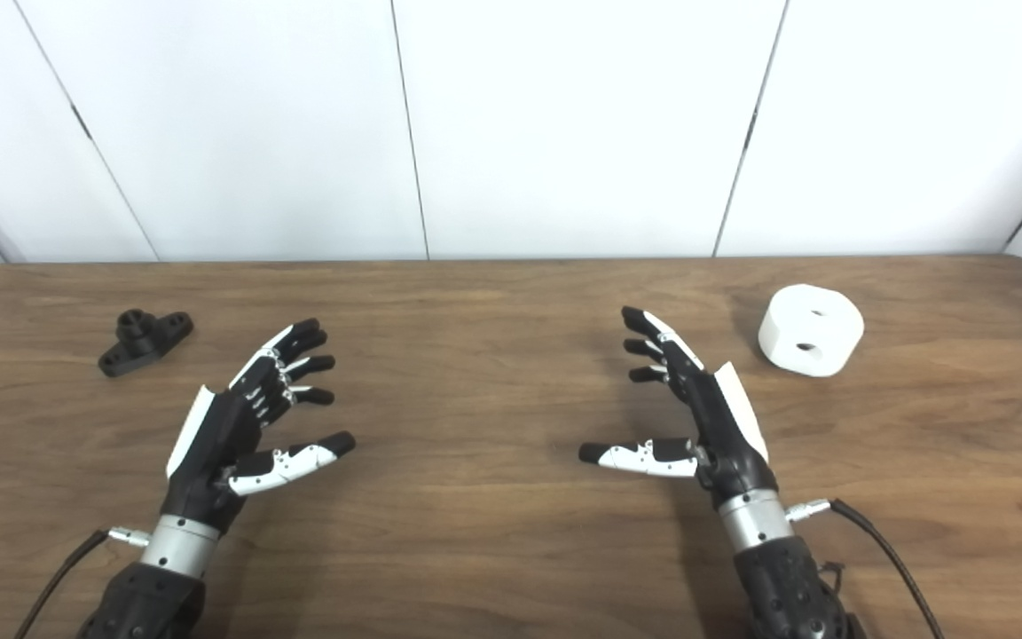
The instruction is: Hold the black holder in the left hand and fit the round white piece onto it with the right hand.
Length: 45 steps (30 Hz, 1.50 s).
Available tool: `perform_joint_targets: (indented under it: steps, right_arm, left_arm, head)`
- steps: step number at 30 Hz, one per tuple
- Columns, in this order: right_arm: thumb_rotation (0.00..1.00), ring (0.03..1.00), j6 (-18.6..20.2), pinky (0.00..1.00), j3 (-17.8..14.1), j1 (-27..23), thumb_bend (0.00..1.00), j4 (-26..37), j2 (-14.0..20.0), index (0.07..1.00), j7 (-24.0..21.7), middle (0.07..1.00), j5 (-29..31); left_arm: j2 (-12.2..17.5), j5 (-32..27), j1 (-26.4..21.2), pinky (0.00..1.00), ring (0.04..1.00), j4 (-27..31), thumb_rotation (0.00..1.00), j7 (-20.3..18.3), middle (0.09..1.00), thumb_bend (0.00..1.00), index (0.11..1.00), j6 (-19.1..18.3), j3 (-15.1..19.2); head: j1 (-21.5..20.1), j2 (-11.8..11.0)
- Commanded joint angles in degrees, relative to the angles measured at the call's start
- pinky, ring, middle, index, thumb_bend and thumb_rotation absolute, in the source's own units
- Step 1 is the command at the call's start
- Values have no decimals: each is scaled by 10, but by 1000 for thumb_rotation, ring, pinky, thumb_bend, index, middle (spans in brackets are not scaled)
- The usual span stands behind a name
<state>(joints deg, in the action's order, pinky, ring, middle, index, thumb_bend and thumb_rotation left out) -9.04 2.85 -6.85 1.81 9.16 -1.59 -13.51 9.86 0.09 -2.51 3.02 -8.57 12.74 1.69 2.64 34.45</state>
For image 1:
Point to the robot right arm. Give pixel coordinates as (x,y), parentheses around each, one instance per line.
(782,586)

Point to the round white piece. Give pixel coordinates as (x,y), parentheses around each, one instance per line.
(808,328)

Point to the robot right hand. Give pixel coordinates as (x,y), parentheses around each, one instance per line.
(728,439)

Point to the black flanged holder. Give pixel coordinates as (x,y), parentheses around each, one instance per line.
(140,344)

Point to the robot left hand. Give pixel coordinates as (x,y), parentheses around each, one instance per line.
(209,444)

